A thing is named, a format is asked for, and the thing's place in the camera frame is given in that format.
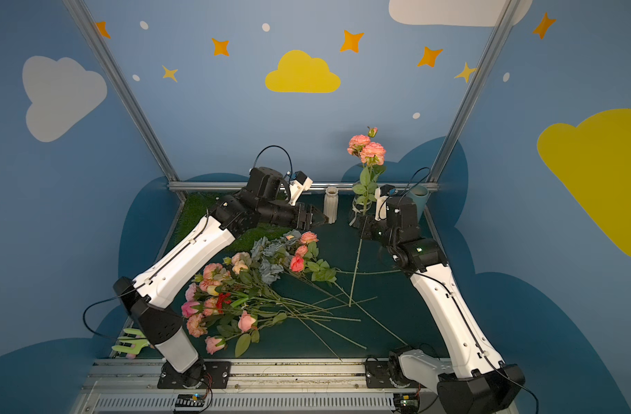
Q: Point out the coral pink rose stem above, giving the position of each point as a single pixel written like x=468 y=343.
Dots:
x=306 y=260

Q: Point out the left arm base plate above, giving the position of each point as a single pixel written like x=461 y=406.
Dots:
x=203 y=374

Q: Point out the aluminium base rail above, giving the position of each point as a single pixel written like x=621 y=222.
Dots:
x=255 y=386

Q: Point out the pink rose spray stem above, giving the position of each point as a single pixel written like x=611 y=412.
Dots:
x=371 y=155

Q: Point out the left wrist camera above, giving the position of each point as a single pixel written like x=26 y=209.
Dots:
x=298 y=185

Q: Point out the green toy garden fork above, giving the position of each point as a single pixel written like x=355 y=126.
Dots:
x=131 y=343

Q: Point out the clear glass vase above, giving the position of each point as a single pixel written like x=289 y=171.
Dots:
x=360 y=208

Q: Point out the white ribbed ceramic vase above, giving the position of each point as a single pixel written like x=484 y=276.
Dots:
x=330 y=203

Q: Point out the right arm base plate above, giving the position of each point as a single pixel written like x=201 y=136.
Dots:
x=381 y=374

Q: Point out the teal cylinder vase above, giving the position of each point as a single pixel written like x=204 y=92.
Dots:
x=419 y=195

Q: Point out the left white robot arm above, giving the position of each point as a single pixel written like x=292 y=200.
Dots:
x=147 y=297

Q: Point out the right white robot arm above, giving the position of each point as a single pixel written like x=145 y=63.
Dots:
x=476 y=378

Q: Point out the horizontal aluminium frame bar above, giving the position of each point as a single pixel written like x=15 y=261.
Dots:
x=221 y=187

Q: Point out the pink flower bouquet pile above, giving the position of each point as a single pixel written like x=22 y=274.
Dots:
x=255 y=307

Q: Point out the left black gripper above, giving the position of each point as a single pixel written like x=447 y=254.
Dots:
x=303 y=216

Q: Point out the blue grey fabric flowers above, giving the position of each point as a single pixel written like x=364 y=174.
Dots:
x=272 y=258

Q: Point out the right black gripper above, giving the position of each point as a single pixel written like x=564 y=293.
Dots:
x=371 y=228

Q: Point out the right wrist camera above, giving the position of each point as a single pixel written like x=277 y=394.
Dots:
x=382 y=193

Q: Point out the red flower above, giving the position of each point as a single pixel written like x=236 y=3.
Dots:
x=223 y=300

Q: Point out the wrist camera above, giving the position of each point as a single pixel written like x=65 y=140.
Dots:
x=298 y=185
x=382 y=193

